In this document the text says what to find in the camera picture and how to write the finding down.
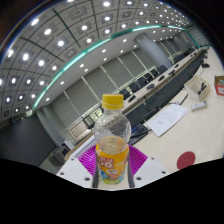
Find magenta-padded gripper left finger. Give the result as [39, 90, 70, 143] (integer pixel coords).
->
[56, 145, 100, 190]

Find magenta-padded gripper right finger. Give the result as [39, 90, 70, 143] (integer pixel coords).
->
[126, 144, 168, 189]

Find yellow-capped clear drink bottle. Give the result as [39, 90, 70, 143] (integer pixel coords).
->
[92, 93, 132, 186]

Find grey monitor cabinet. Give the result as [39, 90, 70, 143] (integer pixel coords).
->
[49, 145, 68, 167]

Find black desk console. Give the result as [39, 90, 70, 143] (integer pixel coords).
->
[127, 122, 150, 145]

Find white paper sheets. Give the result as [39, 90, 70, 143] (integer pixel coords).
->
[146, 103, 190, 138]

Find white power strip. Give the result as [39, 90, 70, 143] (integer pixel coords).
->
[190, 100, 209, 112]

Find row of black office chairs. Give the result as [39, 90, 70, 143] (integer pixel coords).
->
[117, 52, 188, 102]

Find small open white box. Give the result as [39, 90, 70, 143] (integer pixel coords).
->
[183, 75, 211, 102]

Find round ceiling lights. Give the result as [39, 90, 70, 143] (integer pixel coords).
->
[0, 0, 189, 115]

